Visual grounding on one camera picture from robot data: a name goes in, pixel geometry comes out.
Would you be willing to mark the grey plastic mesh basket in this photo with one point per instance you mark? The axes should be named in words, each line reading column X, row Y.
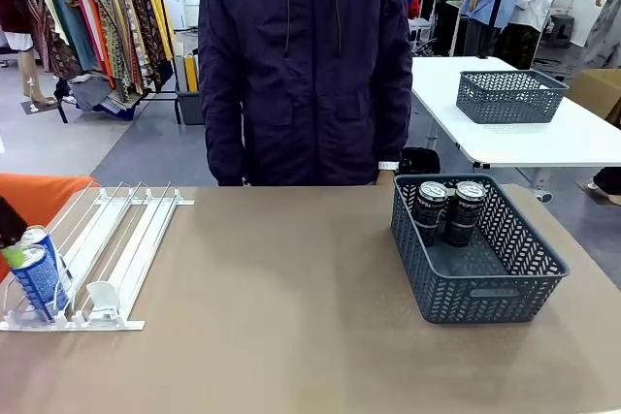
column 504, row 104
column 485, row 308

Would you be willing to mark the cardboard box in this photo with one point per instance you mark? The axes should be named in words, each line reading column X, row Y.
column 597, row 89

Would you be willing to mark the grey storage bin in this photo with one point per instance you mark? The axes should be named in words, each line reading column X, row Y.
column 190, row 108

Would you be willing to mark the orange garment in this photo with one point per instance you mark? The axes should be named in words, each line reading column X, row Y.
column 102, row 45

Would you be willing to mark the mannequin in grey dress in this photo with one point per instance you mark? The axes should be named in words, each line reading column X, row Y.
column 604, row 31

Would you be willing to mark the white side table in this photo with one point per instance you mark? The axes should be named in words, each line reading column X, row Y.
column 533, row 142

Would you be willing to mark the brown patterned garment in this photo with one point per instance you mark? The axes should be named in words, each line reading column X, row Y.
column 58, row 53

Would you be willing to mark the blue drink can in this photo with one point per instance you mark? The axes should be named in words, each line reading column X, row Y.
column 46, row 239
column 36, row 283

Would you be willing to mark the mannequin legs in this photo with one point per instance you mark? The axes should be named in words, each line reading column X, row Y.
column 34, row 79

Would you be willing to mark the white wristband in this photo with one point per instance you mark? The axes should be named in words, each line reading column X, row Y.
column 388, row 165

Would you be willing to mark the grey board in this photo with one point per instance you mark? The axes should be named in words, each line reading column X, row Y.
column 179, row 74

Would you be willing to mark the yellow garment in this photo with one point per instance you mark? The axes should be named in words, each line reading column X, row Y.
column 157, row 7

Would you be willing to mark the black Pepsi can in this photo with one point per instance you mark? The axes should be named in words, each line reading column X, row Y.
column 463, row 215
column 429, row 210

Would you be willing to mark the person's left hand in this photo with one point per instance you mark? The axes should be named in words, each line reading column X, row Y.
column 383, row 178

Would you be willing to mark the teal garment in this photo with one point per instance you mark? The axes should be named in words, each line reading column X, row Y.
column 73, row 31

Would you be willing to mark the grey cloth pile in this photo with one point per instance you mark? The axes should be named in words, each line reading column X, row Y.
column 92, row 94

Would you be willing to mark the person in navy jacket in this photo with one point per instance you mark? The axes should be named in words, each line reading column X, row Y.
column 305, row 70

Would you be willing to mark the grey stool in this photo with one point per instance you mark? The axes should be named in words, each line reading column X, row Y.
column 563, row 28

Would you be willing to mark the white air purifier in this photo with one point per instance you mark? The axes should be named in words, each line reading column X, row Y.
column 174, row 9

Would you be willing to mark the yellow board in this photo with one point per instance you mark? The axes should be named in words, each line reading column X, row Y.
column 191, row 73

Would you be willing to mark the dark patterned garment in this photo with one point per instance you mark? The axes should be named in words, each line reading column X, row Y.
column 138, row 26

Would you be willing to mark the orange fabric object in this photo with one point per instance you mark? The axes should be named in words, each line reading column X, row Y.
column 39, row 200

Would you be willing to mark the black clothes rack frame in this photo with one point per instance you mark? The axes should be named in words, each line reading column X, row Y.
column 171, row 70

